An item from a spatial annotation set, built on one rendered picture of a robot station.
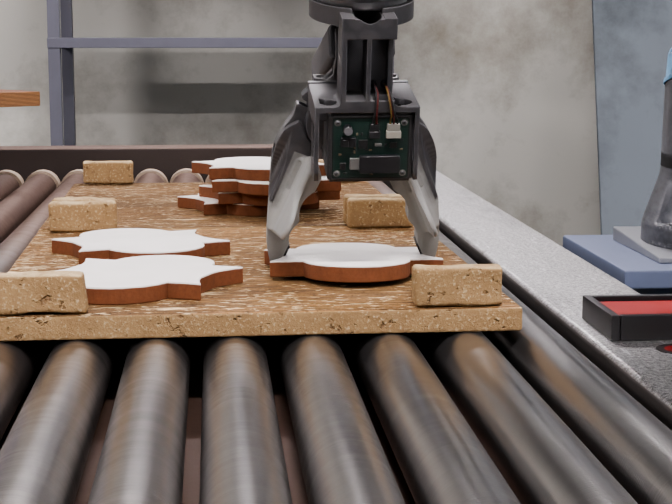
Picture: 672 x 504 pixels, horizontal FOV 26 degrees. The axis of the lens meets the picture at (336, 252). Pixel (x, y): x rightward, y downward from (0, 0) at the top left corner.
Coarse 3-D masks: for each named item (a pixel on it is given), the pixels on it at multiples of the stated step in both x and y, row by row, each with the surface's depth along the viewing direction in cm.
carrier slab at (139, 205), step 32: (96, 192) 162; (128, 192) 162; (160, 192) 162; (192, 192) 162; (352, 192) 162; (128, 224) 135; (160, 224) 135; (192, 224) 135; (224, 224) 135; (256, 224) 135; (320, 224) 135
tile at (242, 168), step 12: (192, 168) 148; (204, 168) 146; (216, 168) 141; (228, 168) 141; (240, 168) 140; (252, 168) 140; (264, 168) 140; (324, 168) 145; (252, 180) 140; (264, 180) 139
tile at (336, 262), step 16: (288, 256) 106; (304, 256) 106; (320, 256) 106; (336, 256) 106; (352, 256) 106; (368, 256) 106; (384, 256) 106; (400, 256) 106; (416, 256) 106; (272, 272) 104; (288, 272) 104; (304, 272) 104; (320, 272) 102; (336, 272) 101; (352, 272) 101; (368, 272) 101; (384, 272) 101; (400, 272) 102
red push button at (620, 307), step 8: (608, 304) 99; (616, 304) 99; (624, 304) 99; (632, 304) 99; (640, 304) 99; (648, 304) 99; (656, 304) 99; (664, 304) 99; (616, 312) 96; (624, 312) 96; (632, 312) 96; (640, 312) 96; (648, 312) 96; (656, 312) 96; (664, 312) 96
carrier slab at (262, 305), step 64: (64, 256) 116; (256, 256) 116; (448, 256) 116; (0, 320) 91; (64, 320) 91; (128, 320) 92; (192, 320) 92; (256, 320) 93; (320, 320) 93; (384, 320) 93; (448, 320) 94; (512, 320) 94
